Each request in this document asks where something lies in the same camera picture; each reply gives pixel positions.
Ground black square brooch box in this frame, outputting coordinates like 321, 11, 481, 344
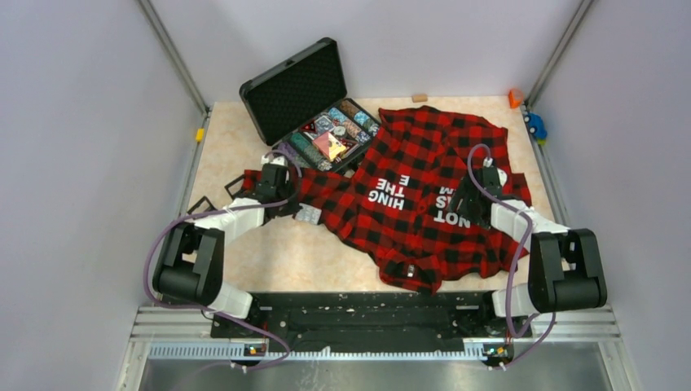
224, 174, 248, 200

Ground red black plaid shirt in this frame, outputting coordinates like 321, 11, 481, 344
241, 105, 533, 297

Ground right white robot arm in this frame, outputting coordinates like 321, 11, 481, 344
449, 166, 608, 336

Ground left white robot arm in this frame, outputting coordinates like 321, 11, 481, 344
147, 163, 302, 337

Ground pink yellow card packet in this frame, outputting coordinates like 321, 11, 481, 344
312, 132, 348, 161

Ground blue toy car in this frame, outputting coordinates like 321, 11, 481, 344
524, 112, 548, 145

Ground black open chip case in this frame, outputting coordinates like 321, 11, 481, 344
239, 37, 381, 174

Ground orange small object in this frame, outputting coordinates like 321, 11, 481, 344
508, 88, 525, 109

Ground small wooden block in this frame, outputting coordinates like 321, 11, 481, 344
411, 94, 429, 103

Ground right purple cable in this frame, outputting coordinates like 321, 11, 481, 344
466, 143, 557, 371

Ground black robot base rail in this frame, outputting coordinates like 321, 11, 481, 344
207, 292, 509, 357

